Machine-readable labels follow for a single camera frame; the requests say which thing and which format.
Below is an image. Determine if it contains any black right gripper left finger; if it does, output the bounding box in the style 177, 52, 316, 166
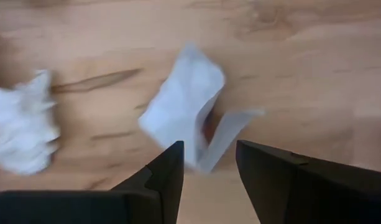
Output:
111, 141, 185, 224

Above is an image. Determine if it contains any white wrapper with brown patch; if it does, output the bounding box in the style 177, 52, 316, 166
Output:
139, 43, 265, 174

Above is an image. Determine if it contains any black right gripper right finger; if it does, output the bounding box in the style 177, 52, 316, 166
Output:
236, 139, 381, 224

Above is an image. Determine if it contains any white tissue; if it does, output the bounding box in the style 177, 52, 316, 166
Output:
0, 70, 60, 175

